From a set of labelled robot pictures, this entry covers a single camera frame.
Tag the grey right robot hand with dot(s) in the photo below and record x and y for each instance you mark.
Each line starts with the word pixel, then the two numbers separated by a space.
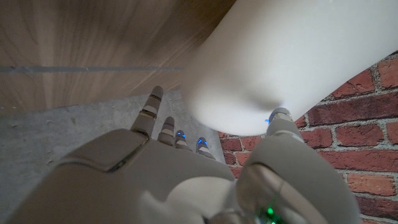
pixel 155 180

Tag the cream memory foam sheet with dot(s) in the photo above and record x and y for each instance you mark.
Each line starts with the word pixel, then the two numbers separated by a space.
pixel 280 56

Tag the red brick printed backdrop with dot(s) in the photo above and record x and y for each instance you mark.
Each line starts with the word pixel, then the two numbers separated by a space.
pixel 357 140

